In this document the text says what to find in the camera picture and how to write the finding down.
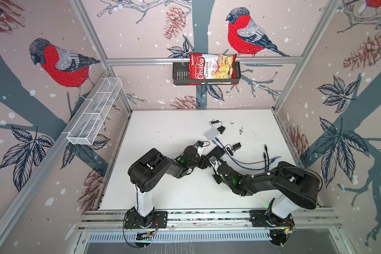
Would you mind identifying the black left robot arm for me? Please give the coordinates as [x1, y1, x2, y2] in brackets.
[127, 141, 210, 228]

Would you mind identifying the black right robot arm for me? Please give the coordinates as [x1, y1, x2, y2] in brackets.
[210, 157, 323, 228]

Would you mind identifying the red cassava chips bag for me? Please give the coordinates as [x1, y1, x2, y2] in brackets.
[189, 53, 237, 80]

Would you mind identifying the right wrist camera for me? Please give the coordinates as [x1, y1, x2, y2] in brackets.
[209, 157, 222, 174]

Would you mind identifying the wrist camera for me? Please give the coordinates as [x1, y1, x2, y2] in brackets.
[195, 141, 204, 156]
[209, 157, 222, 174]

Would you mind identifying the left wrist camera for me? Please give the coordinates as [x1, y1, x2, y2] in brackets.
[195, 141, 204, 156]

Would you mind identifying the grey ethernet cable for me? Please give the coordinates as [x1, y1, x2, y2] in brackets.
[217, 139, 282, 166]

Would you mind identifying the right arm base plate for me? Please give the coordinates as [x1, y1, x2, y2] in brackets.
[249, 210, 295, 228]

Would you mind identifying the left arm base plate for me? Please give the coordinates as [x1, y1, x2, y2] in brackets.
[123, 210, 168, 230]

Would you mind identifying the black wall basket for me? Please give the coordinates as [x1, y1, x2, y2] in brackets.
[173, 61, 241, 86]

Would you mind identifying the aluminium mounting rail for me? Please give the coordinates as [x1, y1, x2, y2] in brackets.
[77, 207, 342, 233]

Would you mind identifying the white wire mesh shelf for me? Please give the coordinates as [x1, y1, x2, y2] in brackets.
[67, 77, 122, 146]

